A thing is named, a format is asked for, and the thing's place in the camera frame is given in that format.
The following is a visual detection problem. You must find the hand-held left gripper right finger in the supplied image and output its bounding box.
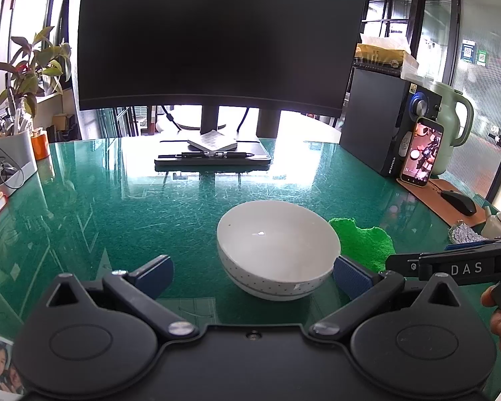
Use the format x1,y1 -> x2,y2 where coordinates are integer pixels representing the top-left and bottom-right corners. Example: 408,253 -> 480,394
308,255 -> 462,341

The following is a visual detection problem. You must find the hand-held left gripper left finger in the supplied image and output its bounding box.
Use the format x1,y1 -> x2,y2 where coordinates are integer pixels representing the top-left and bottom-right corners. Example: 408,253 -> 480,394
46,254 -> 199,341

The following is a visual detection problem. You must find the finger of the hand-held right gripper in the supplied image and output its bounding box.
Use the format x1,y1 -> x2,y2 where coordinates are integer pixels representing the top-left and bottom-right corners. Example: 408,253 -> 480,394
445,236 -> 501,255
385,247 -> 501,289

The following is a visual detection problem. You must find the green cleaning cloth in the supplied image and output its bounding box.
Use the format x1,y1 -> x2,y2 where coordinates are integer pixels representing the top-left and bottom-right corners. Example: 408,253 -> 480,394
328,217 -> 395,272

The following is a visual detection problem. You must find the white dotted bowl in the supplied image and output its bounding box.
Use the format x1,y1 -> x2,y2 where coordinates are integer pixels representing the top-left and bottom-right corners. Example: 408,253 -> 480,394
216,200 -> 342,301

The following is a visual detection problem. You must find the crumpled silver foil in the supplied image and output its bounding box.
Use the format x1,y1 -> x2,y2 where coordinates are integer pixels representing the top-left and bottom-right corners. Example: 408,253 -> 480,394
449,221 -> 488,245

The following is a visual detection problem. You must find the small white teapot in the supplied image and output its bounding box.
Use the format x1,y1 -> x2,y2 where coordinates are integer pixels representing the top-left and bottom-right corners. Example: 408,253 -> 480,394
479,206 -> 501,241

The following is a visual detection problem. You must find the black computer mouse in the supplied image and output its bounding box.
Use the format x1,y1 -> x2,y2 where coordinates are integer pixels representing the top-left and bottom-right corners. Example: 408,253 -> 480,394
440,189 -> 478,217

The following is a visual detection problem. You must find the brown leather mouse pad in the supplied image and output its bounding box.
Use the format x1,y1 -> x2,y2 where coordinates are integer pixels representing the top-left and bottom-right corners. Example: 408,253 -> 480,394
396,176 -> 487,227

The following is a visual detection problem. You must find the smartphone with lit screen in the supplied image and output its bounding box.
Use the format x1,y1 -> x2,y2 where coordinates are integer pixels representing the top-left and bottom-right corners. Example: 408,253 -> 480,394
401,117 -> 445,187

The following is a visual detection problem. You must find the pale green kettle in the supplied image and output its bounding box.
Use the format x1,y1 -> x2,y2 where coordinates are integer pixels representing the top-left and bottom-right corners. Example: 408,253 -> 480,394
426,81 -> 474,176

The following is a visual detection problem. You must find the black monitor stand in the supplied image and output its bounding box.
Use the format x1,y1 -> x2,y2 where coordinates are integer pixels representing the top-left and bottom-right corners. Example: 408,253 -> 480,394
154,104 -> 281,173

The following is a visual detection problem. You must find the black pen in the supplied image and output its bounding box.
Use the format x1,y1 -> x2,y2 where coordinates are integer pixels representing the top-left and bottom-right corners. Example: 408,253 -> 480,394
174,151 -> 256,159

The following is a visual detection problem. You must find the small white notepad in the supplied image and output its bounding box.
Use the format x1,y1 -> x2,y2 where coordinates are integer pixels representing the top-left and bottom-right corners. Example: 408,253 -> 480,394
187,130 -> 238,152

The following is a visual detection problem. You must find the black speaker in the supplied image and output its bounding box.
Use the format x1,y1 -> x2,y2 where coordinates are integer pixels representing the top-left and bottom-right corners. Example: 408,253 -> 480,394
339,67 -> 443,178

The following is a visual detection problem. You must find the orange cup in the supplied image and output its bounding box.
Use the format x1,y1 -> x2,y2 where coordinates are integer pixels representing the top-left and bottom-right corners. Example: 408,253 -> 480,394
30,130 -> 51,161

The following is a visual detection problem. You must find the brown cardboard box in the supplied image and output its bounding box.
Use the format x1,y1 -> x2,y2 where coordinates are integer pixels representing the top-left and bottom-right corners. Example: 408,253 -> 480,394
52,113 -> 78,141

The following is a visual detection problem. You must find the white desk organizer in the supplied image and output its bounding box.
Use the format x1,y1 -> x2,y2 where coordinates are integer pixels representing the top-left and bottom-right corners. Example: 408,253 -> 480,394
0,129 -> 39,198

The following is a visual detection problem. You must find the yellow tissue box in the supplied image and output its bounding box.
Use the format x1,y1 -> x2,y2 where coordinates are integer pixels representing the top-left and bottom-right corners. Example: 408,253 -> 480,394
354,33 -> 420,79

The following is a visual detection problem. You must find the green potted plant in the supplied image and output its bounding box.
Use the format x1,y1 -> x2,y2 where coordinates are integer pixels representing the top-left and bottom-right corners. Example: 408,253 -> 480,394
0,26 -> 72,136

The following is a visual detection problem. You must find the black curved monitor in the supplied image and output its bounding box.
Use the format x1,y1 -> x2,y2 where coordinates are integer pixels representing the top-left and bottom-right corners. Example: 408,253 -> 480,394
77,0 -> 369,118

